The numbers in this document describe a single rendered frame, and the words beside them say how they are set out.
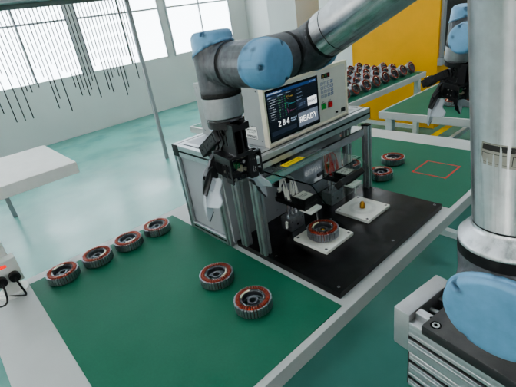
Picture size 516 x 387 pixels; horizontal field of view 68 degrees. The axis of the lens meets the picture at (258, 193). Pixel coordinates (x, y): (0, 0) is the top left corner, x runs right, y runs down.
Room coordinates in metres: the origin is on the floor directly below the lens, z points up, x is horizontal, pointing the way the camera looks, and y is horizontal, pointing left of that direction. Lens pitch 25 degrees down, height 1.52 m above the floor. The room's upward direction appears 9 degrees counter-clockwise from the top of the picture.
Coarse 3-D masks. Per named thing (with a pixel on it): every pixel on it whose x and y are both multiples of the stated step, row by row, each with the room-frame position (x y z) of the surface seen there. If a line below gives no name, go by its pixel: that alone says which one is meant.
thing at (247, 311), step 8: (248, 288) 0.91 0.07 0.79; (256, 288) 0.91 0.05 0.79; (264, 288) 0.90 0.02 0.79; (240, 296) 0.88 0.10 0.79; (248, 296) 0.90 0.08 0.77; (256, 296) 0.88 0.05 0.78; (264, 296) 0.87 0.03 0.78; (240, 304) 0.85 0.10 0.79; (248, 304) 0.86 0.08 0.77; (256, 304) 0.84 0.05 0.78; (264, 304) 0.84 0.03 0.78; (272, 304) 0.86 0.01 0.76; (240, 312) 0.83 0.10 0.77; (248, 312) 0.82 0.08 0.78; (256, 312) 0.82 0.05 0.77; (264, 312) 0.82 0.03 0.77
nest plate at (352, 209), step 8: (352, 200) 1.36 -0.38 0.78; (360, 200) 1.35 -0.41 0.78; (368, 200) 1.34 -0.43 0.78; (344, 208) 1.31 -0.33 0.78; (352, 208) 1.30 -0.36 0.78; (360, 208) 1.29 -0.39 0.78; (368, 208) 1.28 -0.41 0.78; (376, 208) 1.27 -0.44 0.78; (384, 208) 1.26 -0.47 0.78; (352, 216) 1.24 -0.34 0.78; (360, 216) 1.23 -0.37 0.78; (368, 216) 1.23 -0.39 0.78; (376, 216) 1.23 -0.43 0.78
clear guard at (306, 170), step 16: (288, 160) 1.19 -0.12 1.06; (304, 160) 1.16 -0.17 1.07; (320, 160) 1.14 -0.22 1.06; (336, 160) 1.12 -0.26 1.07; (352, 160) 1.10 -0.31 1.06; (288, 176) 1.06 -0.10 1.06; (304, 176) 1.04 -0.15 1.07; (320, 176) 1.02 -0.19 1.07; (336, 176) 1.03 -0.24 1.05; (368, 176) 1.07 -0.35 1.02; (320, 192) 0.96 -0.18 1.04; (336, 192) 0.98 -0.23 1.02
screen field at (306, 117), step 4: (312, 108) 1.33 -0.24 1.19; (316, 108) 1.35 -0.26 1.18; (300, 112) 1.30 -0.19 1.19; (304, 112) 1.31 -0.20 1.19; (308, 112) 1.32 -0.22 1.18; (312, 112) 1.33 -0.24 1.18; (316, 112) 1.35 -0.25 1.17; (300, 116) 1.29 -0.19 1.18; (304, 116) 1.31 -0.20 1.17; (308, 116) 1.32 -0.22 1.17; (312, 116) 1.33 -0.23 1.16; (316, 116) 1.35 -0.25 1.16; (300, 120) 1.29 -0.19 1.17; (304, 120) 1.31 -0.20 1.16; (308, 120) 1.32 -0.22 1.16; (312, 120) 1.33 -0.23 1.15; (300, 124) 1.29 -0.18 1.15; (304, 124) 1.30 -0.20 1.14
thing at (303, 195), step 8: (304, 192) 1.23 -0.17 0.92; (280, 200) 1.25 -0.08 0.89; (296, 200) 1.19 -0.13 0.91; (304, 200) 1.16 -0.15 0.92; (312, 200) 1.18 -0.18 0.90; (288, 208) 1.24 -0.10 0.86; (296, 208) 1.19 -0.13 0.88; (304, 208) 1.16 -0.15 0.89; (312, 208) 1.17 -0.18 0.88; (320, 208) 1.18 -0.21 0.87; (288, 216) 1.24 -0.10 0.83
